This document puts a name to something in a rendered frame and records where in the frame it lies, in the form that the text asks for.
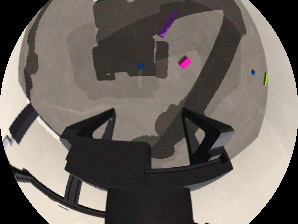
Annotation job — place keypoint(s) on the small magenta block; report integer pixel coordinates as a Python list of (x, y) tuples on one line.
[(185, 63)]

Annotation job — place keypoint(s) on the purple rod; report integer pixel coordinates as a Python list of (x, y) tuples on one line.
[(168, 24)]

